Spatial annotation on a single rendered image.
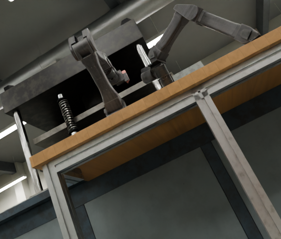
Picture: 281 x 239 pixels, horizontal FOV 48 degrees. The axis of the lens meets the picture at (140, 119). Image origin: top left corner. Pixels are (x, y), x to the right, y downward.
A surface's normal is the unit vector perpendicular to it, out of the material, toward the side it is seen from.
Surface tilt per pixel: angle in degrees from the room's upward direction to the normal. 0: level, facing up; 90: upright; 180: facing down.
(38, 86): 90
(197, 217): 90
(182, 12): 90
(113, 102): 120
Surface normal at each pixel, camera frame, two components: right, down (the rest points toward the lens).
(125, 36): -0.27, -0.28
